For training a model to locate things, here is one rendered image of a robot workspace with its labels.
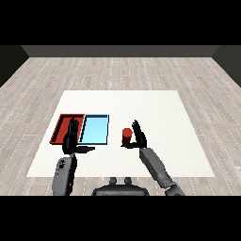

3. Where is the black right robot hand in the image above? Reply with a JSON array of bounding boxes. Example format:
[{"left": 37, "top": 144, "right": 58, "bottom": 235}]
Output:
[{"left": 120, "top": 119, "right": 148, "bottom": 150}]

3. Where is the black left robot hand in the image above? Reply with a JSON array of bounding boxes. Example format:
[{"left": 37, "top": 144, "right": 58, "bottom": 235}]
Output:
[{"left": 61, "top": 118, "right": 96, "bottom": 155}]

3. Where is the red shallow open box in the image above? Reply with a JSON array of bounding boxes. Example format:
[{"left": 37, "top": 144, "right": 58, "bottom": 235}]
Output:
[{"left": 49, "top": 113, "right": 86, "bottom": 146}]

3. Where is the small red can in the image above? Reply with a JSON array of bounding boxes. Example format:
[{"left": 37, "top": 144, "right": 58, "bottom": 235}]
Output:
[{"left": 121, "top": 127, "right": 133, "bottom": 147}]

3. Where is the light blue shallow open box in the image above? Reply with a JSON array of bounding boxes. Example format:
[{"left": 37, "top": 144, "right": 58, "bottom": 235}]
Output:
[{"left": 77, "top": 113, "right": 110, "bottom": 146}]

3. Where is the dark grey robot body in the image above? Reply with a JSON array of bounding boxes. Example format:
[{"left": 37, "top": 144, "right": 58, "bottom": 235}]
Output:
[{"left": 91, "top": 176, "right": 151, "bottom": 197}]

